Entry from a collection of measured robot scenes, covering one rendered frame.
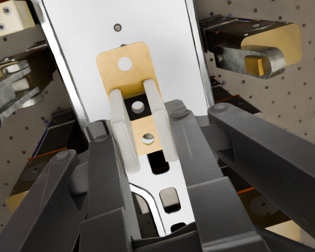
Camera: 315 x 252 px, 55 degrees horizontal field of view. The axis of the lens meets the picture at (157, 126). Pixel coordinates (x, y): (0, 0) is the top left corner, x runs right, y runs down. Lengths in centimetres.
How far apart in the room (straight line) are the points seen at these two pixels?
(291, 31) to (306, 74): 46
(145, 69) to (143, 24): 25
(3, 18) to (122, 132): 30
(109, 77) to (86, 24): 26
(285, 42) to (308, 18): 43
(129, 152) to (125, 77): 8
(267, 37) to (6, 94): 35
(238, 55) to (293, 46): 9
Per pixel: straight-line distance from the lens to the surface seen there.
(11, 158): 91
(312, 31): 92
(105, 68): 22
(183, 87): 49
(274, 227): 63
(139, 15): 47
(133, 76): 22
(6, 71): 42
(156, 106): 16
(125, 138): 15
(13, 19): 42
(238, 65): 46
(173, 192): 59
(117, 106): 18
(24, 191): 49
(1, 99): 39
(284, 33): 49
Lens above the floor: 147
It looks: 67 degrees down
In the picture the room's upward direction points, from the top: 160 degrees clockwise
